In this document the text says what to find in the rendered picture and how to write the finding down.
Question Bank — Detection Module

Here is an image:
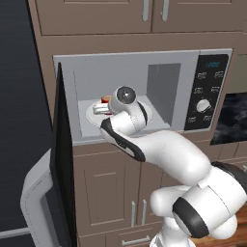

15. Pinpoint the beige drawer front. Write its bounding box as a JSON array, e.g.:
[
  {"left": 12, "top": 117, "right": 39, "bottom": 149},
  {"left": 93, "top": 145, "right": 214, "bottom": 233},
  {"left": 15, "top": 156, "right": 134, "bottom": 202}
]
[{"left": 105, "top": 221, "right": 163, "bottom": 247}]

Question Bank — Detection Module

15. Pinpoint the grey drawer handle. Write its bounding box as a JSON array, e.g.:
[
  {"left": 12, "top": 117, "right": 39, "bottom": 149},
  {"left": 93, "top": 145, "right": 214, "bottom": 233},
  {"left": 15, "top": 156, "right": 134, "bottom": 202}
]
[{"left": 121, "top": 235, "right": 151, "bottom": 247}]

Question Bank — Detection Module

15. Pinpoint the black microwave door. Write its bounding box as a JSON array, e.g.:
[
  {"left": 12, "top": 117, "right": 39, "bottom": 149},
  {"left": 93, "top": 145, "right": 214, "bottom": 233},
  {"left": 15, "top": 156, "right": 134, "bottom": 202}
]
[{"left": 47, "top": 62, "right": 78, "bottom": 247}]

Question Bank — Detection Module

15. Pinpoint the grey microwave door handle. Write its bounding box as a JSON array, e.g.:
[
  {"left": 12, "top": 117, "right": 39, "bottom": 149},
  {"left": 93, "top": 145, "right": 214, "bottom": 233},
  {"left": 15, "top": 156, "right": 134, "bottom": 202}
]
[{"left": 19, "top": 148, "right": 56, "bottom": 247}]

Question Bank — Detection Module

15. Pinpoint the beige cupboard run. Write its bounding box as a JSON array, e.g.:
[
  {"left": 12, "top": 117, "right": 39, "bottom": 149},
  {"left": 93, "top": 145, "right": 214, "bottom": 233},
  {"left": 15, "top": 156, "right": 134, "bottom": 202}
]
[{"left": 209, "top": 140, "right": 247, "bottom": 169}]

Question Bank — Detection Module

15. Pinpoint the white microwave knob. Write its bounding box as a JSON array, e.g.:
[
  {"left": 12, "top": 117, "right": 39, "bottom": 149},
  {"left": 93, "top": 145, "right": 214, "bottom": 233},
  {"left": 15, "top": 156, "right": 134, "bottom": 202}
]
[{"left": 196, "top": 98, "right": 213, "bottom": 115}]

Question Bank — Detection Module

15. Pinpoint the red cup of tea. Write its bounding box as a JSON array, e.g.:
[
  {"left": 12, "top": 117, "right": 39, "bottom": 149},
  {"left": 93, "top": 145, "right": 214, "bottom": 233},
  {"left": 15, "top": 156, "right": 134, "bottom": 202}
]
[{"left": 100, "top": 95, "right": 114, "bottom": 117}]

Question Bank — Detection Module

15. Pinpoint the beige cupboard door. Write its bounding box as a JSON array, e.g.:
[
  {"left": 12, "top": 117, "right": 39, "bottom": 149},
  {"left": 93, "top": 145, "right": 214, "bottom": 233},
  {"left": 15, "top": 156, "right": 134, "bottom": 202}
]
[
  {"left": 137, "top": 159, "right": 181, "bottom": 227},
  {"left": 34, "top": 0, "right": 153, "bottom": 37},
  {"left": 73, "top": 150, "right": 143, "bottom": 237},
  {"left": 151, "top": 0, "right": 247, "bottom": 34}
]

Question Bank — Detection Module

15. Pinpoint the grey microwave oven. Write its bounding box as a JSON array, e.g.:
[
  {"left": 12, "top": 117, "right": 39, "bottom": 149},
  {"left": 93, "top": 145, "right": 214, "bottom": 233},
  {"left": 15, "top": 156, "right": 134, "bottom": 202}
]
[{"left": 52, "top": 48, "right": 233, "bottom": 148}]

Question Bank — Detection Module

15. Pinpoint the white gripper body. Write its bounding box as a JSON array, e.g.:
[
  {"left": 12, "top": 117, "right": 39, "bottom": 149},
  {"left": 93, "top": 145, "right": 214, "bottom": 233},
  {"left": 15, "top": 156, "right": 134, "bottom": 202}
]
[{"left": 92, "top": 101, "right": 112, "bottom": 117}]

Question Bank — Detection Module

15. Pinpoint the grey cupboard handle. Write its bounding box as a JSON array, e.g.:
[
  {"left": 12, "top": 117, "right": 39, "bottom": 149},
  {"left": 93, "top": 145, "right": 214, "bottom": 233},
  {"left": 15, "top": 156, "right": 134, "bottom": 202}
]
[
  {"left": 161, "top": 0, "right": 171, "bottom": 22},
  {"left": 142, "top": 0, "right": 151, "bottom": 22},
  {"left": 130, "top": 200, "right": 137, "bottom": 228},
  {"left": 141, "top": 199, "right": 148, "bottom": 227}
]

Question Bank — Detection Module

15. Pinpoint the white microwave turntable plate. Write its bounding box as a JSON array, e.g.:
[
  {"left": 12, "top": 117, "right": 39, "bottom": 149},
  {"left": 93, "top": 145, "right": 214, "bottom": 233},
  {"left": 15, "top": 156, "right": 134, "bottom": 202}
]
[{"left": 85, "top": 97, "right": 156, "bottom": 127}]

